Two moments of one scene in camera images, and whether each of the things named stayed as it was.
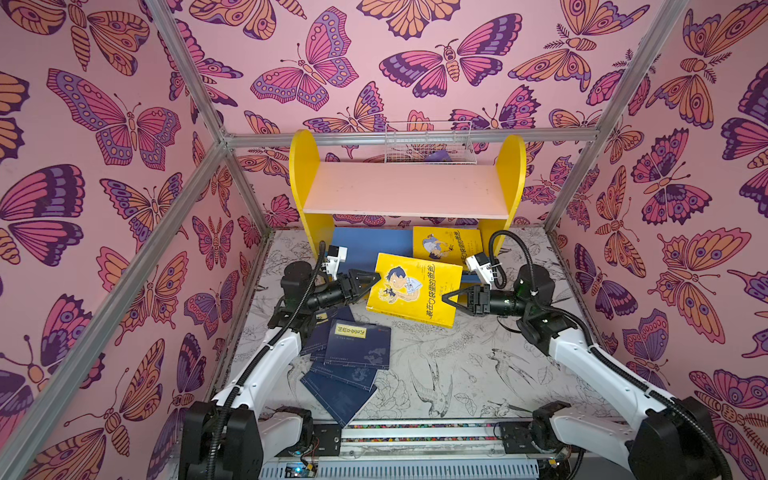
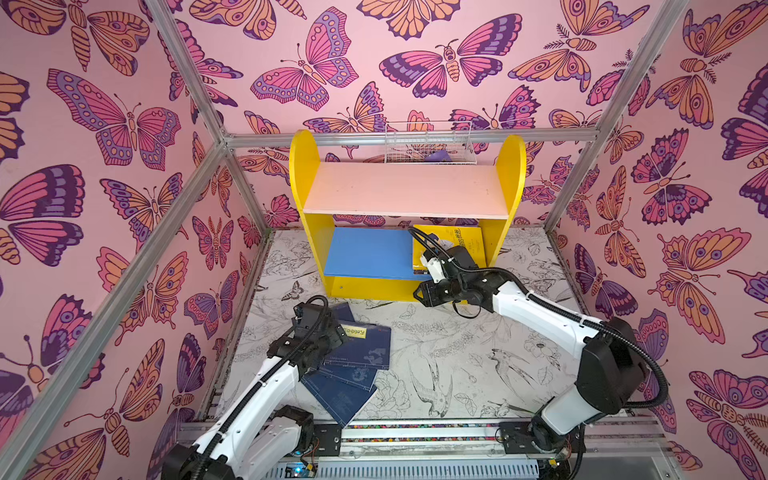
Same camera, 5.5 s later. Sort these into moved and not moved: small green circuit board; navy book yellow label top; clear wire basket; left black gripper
Moved: left black gripper
Not moved: navy book yellow label top; clear wire basket; small green circuit board
